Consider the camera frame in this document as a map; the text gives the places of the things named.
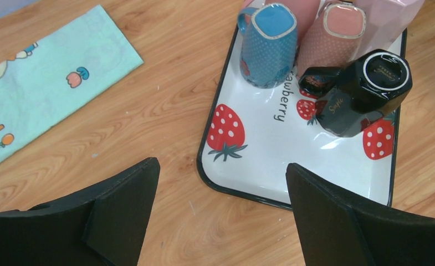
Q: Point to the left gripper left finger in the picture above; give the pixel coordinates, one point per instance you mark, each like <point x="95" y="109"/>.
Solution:
<point x="103" y="224"/>

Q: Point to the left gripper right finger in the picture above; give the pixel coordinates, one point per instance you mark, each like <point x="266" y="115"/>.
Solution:
<point x="338" y="227"/>

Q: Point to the black glossy mug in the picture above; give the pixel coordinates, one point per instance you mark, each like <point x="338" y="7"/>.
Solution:
<point x="351" y="98"/>

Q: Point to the dusty pink faceted mug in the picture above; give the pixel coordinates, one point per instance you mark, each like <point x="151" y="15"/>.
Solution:
<point x="334" y="37"/>

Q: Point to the blue dotted mug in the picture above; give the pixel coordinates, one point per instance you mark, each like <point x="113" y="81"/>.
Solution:
<point x="270" y="37"/>

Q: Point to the light pink faceted mug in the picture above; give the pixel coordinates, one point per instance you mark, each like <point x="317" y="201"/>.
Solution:
<point x="385" y="22"/>

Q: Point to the pink tall mug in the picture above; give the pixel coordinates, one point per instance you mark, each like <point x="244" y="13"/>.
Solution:
<point x="305" y="11"/>

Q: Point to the strawberry print white tray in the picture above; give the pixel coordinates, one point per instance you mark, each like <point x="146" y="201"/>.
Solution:
<point x="253" y="134"/>

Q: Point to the mint green printed cloth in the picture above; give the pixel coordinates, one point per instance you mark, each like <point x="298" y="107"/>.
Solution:
<point x="54" y="77"/>

